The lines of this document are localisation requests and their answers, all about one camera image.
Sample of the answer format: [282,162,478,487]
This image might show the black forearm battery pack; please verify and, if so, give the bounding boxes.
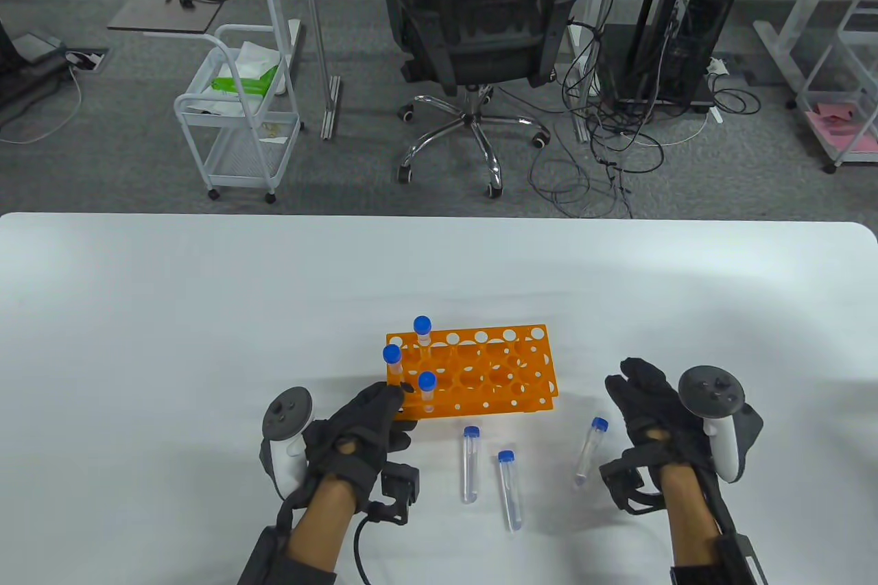
[717,532,769,585]
[235,527,289,585]

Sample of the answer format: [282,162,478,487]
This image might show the aluminium post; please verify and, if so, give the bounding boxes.
[298,0,342,141]

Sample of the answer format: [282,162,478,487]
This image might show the tangle of black cables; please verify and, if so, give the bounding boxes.
[528,23,762,219]

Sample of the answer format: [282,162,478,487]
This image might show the green packet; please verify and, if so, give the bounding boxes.
[211,64,281,95]

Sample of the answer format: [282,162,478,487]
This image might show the grey and white controller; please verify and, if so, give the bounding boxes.
[678,366,763,484]
[259,387,315,500]

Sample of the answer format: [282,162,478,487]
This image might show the person's right hand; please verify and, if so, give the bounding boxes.
[604,357,714,470]

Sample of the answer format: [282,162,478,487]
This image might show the black forearm strap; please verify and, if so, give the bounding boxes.
[274,554,338,585]
[669,563,724,585]

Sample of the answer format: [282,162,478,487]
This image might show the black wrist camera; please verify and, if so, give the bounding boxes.
[599,448,666,516]
[367,464,420,525]

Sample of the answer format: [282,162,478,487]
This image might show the white wire cart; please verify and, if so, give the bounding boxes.
[796,0,878,174]

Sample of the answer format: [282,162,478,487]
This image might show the black office chair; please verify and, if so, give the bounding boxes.
[381,0,584,200]

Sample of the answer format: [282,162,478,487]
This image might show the white cloth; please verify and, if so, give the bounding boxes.
[233,40,287,95]

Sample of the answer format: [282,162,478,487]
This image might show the person's right forearm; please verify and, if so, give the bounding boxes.
[662,465,769,585]

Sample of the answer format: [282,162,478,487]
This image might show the floor socket box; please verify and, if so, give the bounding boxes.
[65,49,109,73]

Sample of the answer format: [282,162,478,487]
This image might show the white floor cable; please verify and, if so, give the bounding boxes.
[0,67,83,145]

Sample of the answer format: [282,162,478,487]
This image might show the pink sheets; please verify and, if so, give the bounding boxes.
[806,103,878,160]

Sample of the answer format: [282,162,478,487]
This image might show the white desk leg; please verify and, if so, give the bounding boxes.
[753,0,858,92]
[571,0,630,144]

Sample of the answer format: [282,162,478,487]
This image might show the person's left hand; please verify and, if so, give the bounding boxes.
[302,381,419,514]

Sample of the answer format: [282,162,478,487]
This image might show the black computer tower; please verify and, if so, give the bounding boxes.
[604,0,745,112]

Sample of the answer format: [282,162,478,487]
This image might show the orange test tube rack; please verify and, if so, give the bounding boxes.
[385,324,560,421]

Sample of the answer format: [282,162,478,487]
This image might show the white rolling cart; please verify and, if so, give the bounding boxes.
[173,0,306,204]

